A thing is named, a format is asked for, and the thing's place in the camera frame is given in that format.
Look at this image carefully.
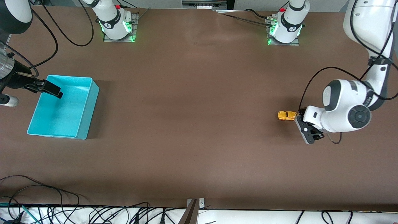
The yellow beetle toy car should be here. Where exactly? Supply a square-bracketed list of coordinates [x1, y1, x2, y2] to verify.
[278, 111, 299, 121]

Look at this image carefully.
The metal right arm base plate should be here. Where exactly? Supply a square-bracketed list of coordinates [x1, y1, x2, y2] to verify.
[103, 12, 139, 43]

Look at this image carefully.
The silver mounting plate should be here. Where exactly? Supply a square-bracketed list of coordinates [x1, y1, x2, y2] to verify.
[187, 198, 206, 209]

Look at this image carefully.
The black right arm wrist cable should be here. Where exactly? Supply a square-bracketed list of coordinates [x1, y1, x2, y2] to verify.
[0, 6, 59, 79]

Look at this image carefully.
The long looping black cable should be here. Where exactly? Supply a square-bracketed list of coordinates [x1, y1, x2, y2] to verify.
[40, 0, 95, 47]

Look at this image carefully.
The thin dark cable pair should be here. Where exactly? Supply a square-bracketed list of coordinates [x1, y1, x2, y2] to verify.
[218, 12, 272, 28]

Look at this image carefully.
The short curved black cable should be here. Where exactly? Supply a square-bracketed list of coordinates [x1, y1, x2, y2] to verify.
[245, 8, 271, 20]

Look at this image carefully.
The dark metal post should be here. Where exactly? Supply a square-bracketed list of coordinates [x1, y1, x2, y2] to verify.
[178, 199, 199, 224]

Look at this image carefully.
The grey power strip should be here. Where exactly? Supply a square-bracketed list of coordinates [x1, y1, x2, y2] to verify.
[182, 0, 229, 9]

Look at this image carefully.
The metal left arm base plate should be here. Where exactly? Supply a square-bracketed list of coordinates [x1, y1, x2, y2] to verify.
[265, 17, 301, 46]

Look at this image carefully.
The teal plastic bin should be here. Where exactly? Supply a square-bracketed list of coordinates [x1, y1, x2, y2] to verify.
[27, 75, 100, 140]

